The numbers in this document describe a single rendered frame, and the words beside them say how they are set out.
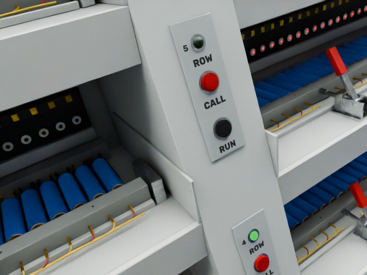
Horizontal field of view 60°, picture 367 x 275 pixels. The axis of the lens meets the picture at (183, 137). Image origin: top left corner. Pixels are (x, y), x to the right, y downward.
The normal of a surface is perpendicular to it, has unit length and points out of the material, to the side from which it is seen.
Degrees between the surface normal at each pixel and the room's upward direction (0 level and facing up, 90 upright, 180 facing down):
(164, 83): 90
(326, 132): 16
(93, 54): 106
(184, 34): 90
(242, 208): 90
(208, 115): 90
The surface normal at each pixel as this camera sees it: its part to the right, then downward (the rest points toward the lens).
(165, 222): -0.17, -0.84
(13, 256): 0.52, 0.36
